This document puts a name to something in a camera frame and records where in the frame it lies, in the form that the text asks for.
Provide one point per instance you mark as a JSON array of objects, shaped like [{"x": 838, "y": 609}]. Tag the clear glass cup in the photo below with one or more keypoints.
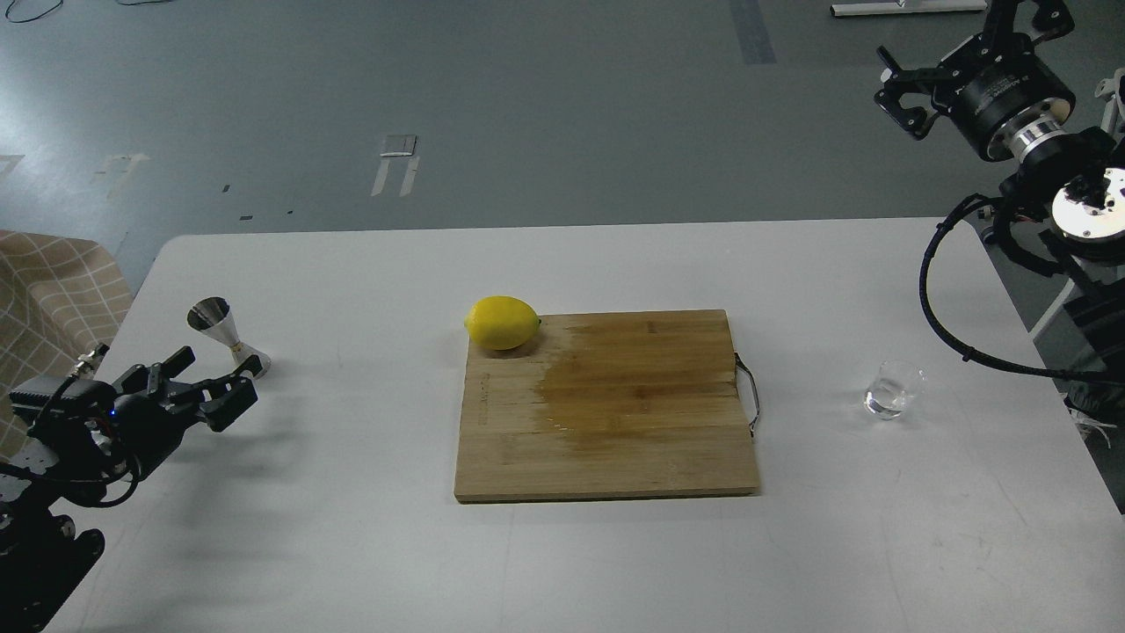
[{"x": 894, "y": 389}]

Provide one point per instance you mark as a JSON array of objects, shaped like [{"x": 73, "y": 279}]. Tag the steel jigger measuring cup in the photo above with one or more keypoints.
[{"x": 213, "y": 317}]

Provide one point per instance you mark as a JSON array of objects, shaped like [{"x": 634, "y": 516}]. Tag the yellow lemon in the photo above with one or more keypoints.
[{"x": 501, "y": 322}]

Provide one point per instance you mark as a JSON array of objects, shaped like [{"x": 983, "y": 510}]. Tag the white bar on floor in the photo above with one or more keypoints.
[{"x": 896, "y": 8}]

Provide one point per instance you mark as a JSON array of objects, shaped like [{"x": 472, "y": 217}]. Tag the bamboo cutting board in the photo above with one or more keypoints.
[{"x": 605, "y": 406}]

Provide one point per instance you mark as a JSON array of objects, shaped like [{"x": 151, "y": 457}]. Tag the beige checkered cloth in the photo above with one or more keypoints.
[{"x": 59, "y": 297}]

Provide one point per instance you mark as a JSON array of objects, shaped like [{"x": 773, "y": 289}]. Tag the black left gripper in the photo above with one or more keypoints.
[{"x": 151, "y": 411}]

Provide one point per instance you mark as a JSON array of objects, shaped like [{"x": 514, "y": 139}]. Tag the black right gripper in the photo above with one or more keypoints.
[{"x": 1011, "y": 97}]

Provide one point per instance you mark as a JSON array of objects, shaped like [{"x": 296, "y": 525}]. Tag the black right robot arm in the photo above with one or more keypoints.
[{"x": 1047, "y": 155}]

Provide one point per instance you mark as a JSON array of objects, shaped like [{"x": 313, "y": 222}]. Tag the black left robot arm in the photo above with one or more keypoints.
[{"x": 91, "y": 443}]

